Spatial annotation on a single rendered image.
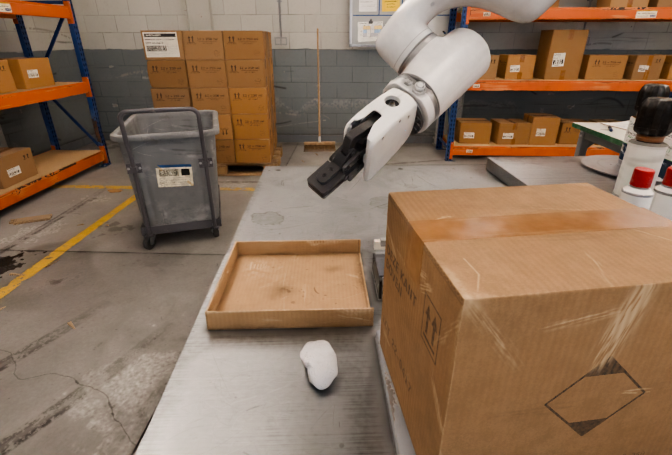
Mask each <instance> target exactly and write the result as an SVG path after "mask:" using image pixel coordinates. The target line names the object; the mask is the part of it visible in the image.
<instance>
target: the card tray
mask: <svg viewBox="0 0 672 455"><path fill-rule="evenodd" d="M360 247H361V239H335V240H272V241H235V243H234V246H233V248H232V250H231V253H230V255H229V257H228V260H227V262H226V264H225V267H224V269H223V271H222V274H221V276H220V278H219V281H218V283H217V285H216V288H215V290H214V292H213V294H212V297H211V299H210V301H209V304H208V306H207V308H206V311H205V316H206V322H207V328H208V330H228V329H272V328H316V327H359V326H373V318H374V307H370V304H369V298H368V293H367V287H366V282H365V276H364V271H363V265H362V259H361V254H360Z"/></svg>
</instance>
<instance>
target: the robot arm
mask: <svg viewBox="0 0 672 455"><path fill-rule="evenodd" d="M556 1H557V0H406V1H405V2H404V3H403V4H402V5H401V6H400V7H399V8H398V10H397V11H396V12H395V13H394V14H393V15H392V16H391V17H390V18H389V20H388V21H387V23H386V24H385V25H384V26H383V27H382V29H381V31H380V32H379V34H378V36H377V39H376V43H375V44H376V50H377V52H378V54H379V55H380V56H381V57H382V59H383V60H384V61H385V62H386V63H387V64H388V65H389V66H390V67H391V68H393V69H394V70H395V71H396V72H397V73H398V74H399V76H397V77H396V78H395V79H394V80H391V81H390V82H389V84H388V85H387V86H386V87H385V88H384V90H383V94H382V95H381V96H379V97H378V98H376V99H375V100H374V101H372V102H371V103H370V104H368V105H367V106H366V107H365V108H363V109H362V110H361V111H360V112H358V113H357V114H356V115H355V116H354V117H353V118H352V119H351V120H350V121H349V122H348V123H347V124H346V126H345V130H344V141H343V143H342V145H341V146H340V147H339V148H338V149H337V150H336V151H335V152H334V153H333V154H332V155H331V156H330V158H329V161H331V162H329V161H328V160H327V161H326V162H325V163H324V164H323V165H322V166H321V167H319V168H318V169H317V170H316V171H315V172H314V173H313V174H311V175H310V176H309V177H308V178H307V182H308V186H309V187H310V188H311V189H312V190H313V191H314V192H315V193H316V194H318V195H319V196H320V197H321V198H322V199H325V198H327V197H328V196H329V195H330V194H331V193H332V192H333V191H334V190H335V189H336V188H337V187H339V186H340V185H341V184H342V183H343V182H344V181H346V180H348V181H351V180H352V179H353V178H354V177H355V176H356V175H357V174H358V173H359V172H360V171H361V170H362V169H363V167H364V171H363V179H364V180H365V181H368V180H370V179H371V178H372V177H373V176H374V175H375V174H376V173H377V172H378V171H379V170H380V169H381V168H382V167H383V166H384V165H385V164H386V163H387V162H388V161H389V159H390V158H391V157H392V156H393V155H394V154H395V153H396V152H397V151H398V150H399V148H400V147H401V146H402V145H403V144H404V142H405V141H406V140H407V138H408V137H409V135H415V134H417V133H421V132H423V131H425V130H426V129H427V128H428V127H429V126H430V125H431V124H432V123H433V122H434V121H435V120H436V119H437V118H438V117H439V116H441V115H442V114H443V113H444V112H445V111H446V110H447V109H448V108H449V107H450V106H451V105H452V104H453V103H454V102H455V101H456V100H457V99H458V98H459V97H461V96H462V95H463V94H464V93H465V92H466V91H467V90H468V89H469V88H470V87H471V86H472V85H473V84H474V83H475V82H476V81H477V80H478V79H480V78H481V77H482V76H483V75H484V74H485V73H486V71H487V70H488V68H489V65H490V61H491V55H490V50H489V47H488V45H487V43H486V42H485V40H484V39H483V38H482V37H481V36H480V35H479V34H478V33H476V32H475V31H473V30H471V29H467V28H457V29H454V30H452V31H451V32H449V33H448V34H447V35H446V36H445V37H440V36H438V35H436V34H435V33H434V32H433V31H432V30H431V29H430V28H429V27H428V26H427V25H428V24H429V22H430V21H431V20H432V19H434V18H435V17H436V16H437V15H438V14H440V13H442V12H443V11H446V10H448V9H452V8H456V7H476V8H481V9H484V10H487V11H490V12H492V13H495V14H497V15H500V16H502V17H504V18H506V19H509V20H511V21H514V22H517V23H521V24H525V23H530V22H532V21H534V20H536V19H537V18H539V17H540V16H541V15H542V14H543V13H545V12H546V11H547V10H548V9H549V8H550V7H551V6H552V5H553V4H554V3H555V2H556Z"/></svg>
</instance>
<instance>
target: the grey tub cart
mask: <svg viewBox="0 0 672 455"><path fill-rule="evenodd" d="M126 114H133V115H131V116H130V117H129V118H128V119H127V120H126V121H123V116H124V115H126ZM117 118H118V123H119V127H118V128H117V129H115V130H114V131H113V132H112V133H111V134H110V140H111V141H113V142H118V144H119V147H120V150H121V153H122V157H123V160H124V163H125V166H126V169H127V172H128V175H129V179H130V182H131V185H132V188H133V192H134V195H135V198H136V201H137V204H138V208H139V211H140V214H141V217H142V221H143V223H142V225H141V233H142V236H144V240H143V246H144V248H145V249H147V250H151V249H153V248H154V247H155V244H156V238H155V236H156V234H162V233H171V232H179V231H187V230H195V229H203V228H210V229H212V230H211V232H212V233H213V235H214V237H218V236H219V228H220V227H219V226H222V221H221V199H220V186H219V185H218V172H217V157H216V141H215V135H217V134H219V133H220V131H219V121H218V112H217V111H215V110H197V109H196V108H194V107H168V108H143V109H125V110H122V111H120V112H119V114H118V117H117Z"/></svg>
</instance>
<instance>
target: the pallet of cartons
mask: <svg viewBox="0 0 672 455"><path fill-rule="evenodd" d="M140 32H141V37H142V43H143V48H144V54H145V59H146V60H148V61H147V72H148V77H149V81H150V85H151V86H152V88H150V90H151V95H152V101H153V106H154V108H168V107H194V108H196V109H197V110H215V111H217V112H218V121H219V131H220V133H219V134H217V135H215V141H216V157H217V172H218V176H261V175H262V173H263V171H232V172H228V166H264V168H265V166H280V164H281V157H282V155H283V149H282V143H277V130H276V107H275V93H274V80H273V79H274V76H273V60H272V57H271V56H272V44H271V32H268V31H221V30H192V31H181V30H140Z"/></svg>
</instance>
